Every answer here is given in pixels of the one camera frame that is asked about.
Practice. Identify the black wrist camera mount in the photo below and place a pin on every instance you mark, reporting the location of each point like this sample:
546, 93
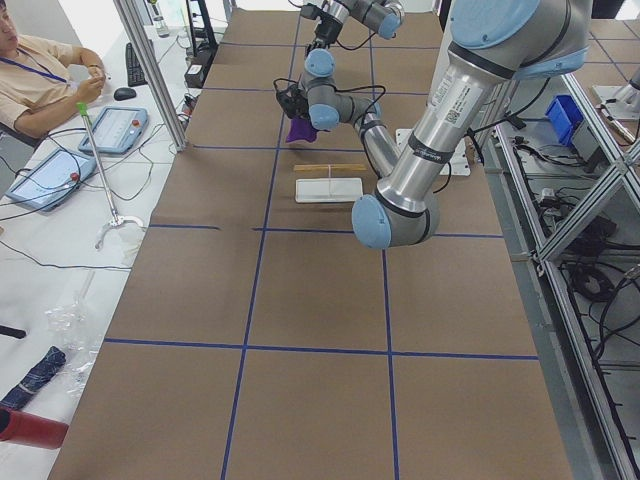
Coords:
280, 85

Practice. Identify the purple microfibre towel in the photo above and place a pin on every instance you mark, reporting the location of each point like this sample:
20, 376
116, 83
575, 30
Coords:
301, 129

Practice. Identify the red cylinder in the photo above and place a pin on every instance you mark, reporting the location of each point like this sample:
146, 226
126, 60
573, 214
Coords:
31, 430

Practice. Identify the aluminium frame post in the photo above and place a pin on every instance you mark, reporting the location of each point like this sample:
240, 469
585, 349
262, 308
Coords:
134, 28

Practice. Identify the seated person beige shirt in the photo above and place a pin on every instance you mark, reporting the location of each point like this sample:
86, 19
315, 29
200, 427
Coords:
43, 81

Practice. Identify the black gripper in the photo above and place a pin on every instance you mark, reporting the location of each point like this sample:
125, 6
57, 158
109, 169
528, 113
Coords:
298, 106
324, 34

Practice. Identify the white towel rack stand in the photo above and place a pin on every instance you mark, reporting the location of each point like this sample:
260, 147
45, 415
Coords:
330, 188

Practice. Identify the black box white label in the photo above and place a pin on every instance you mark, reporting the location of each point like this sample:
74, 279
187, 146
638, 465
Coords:
194, 76

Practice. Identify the black computer mouse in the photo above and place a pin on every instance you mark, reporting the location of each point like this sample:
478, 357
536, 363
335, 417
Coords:
124, 93

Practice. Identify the blue teach pendant far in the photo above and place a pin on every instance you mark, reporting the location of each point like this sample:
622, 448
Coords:
116, 129

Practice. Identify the blue teach pendant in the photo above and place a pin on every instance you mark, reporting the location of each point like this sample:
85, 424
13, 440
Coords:
52, 181
116, 129

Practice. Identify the blue plastic bin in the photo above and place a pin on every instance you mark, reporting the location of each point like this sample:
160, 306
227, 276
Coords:
565, 117

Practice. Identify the crumpled clear plastic wrap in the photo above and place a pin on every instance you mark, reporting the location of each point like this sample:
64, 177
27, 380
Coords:
74, 334

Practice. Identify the metal reacher grabber tool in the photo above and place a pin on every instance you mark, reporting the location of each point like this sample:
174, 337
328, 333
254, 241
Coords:
117, 220

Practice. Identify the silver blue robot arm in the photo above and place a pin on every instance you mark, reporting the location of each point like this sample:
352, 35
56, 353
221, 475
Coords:
492, 42
381, 17

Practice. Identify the folded dark blue umbrella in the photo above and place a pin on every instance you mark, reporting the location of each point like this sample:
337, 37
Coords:
35, 379

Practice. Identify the black keyboard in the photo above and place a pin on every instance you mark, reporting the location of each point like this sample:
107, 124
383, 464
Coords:
134, 71

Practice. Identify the blue teach pendant near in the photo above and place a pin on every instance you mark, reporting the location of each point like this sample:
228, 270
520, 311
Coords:
52, 181

